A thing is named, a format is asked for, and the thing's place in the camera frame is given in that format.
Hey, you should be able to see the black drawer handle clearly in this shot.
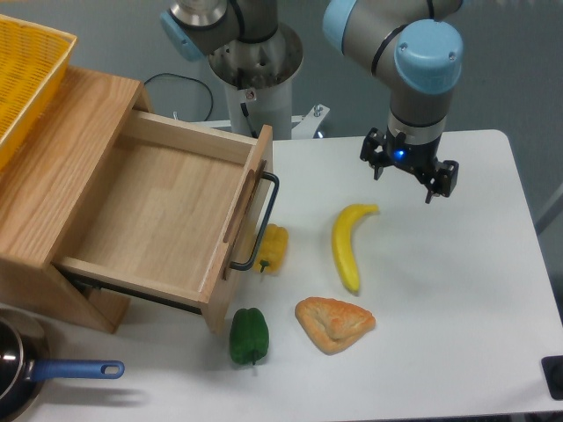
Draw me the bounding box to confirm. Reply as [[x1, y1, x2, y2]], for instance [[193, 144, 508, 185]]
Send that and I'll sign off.
[[228, 171, 280, 272]]

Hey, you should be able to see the wooden drawer cabinet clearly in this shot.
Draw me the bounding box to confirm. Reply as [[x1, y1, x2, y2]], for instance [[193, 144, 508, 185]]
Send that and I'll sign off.
[[1, 67, 151, 333]]

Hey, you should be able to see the blue handled frying pan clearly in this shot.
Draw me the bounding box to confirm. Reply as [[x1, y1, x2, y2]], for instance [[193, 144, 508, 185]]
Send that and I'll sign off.
[[1, 309, 125, 421]]

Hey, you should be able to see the yellow plastic basket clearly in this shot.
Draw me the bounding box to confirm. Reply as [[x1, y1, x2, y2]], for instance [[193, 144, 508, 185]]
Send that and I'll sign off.
[[1, 15, 78, 168]]

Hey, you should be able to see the black floor cable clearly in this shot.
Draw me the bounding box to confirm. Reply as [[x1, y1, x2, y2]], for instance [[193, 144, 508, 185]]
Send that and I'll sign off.
[[143, 72, 215, 122]]

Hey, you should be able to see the open wooden drawer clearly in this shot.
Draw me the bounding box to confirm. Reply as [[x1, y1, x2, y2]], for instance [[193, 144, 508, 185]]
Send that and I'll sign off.
[[54, 111, 273, 333]]

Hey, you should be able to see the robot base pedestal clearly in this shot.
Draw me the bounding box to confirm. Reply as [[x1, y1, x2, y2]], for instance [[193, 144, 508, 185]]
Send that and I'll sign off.
[[208, 23, 330, 140]]

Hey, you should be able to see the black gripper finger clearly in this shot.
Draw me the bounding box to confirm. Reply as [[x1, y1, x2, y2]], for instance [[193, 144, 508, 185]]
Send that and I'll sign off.
[[360, 127, 387, 180], [424, 160, 459, 204]]

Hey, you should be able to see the black corner device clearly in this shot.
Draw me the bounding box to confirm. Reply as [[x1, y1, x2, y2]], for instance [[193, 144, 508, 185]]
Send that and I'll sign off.
[[541, 355, 563, 401]]

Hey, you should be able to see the green bell pepper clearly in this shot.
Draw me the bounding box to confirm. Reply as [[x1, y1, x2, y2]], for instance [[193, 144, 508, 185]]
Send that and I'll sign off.
[[229, 308, 269, 365]]

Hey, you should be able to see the yellow bell pepper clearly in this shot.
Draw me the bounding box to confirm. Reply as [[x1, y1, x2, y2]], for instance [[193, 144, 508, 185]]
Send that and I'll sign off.
[[252, 224, 289, 274]]

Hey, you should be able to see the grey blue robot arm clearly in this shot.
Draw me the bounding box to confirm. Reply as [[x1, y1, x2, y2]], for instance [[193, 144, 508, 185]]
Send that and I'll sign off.
[[160, 1, 464, 197]]

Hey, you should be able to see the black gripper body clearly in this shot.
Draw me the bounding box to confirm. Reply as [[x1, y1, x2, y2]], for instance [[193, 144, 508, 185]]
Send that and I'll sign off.
[[378, 125, 445, 181]]

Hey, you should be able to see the triangular bread pastry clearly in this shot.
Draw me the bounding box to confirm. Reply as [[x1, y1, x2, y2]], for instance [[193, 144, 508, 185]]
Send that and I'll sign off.
[[295, 297, 377, 355]]

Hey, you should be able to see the yellow banana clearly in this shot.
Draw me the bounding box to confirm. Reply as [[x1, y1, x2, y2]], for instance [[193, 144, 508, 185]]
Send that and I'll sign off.
[[331, 204, 379, 295]]

